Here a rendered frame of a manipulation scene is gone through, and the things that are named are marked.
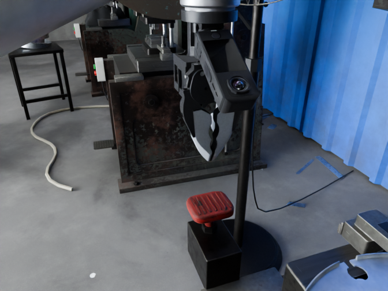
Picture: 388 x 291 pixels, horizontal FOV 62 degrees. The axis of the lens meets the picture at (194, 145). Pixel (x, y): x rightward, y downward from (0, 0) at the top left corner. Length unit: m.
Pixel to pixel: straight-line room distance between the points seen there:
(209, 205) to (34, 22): 0.40
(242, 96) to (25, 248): 1.45
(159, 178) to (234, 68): 1.56
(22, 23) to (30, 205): 1.79
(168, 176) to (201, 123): 1.49
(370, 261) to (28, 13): 0.43
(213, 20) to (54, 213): 1.56
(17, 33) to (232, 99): 0.23
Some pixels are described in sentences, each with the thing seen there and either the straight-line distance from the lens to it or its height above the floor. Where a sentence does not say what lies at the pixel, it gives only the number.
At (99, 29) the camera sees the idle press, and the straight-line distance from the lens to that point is 3.34.
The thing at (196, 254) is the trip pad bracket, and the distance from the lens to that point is 0.57.
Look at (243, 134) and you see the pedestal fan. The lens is 1.16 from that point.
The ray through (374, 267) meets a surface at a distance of 0.46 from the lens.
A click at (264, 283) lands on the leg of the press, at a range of 0.58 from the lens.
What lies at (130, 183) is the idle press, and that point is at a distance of 1.89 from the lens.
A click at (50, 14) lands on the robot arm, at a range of 0.19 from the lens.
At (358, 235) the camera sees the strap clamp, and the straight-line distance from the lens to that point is 0.57.
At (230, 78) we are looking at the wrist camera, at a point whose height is 0.98.
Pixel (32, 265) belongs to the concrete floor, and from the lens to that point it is 1.61.
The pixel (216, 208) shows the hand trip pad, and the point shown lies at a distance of 0.52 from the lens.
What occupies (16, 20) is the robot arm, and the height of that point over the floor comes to 1.07.
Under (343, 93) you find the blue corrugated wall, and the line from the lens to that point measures 2.23.
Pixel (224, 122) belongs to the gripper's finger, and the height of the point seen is 0.90.
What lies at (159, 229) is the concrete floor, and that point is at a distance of 1.62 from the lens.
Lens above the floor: 1.09
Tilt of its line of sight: 28 degrees down
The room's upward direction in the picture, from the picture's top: straight up
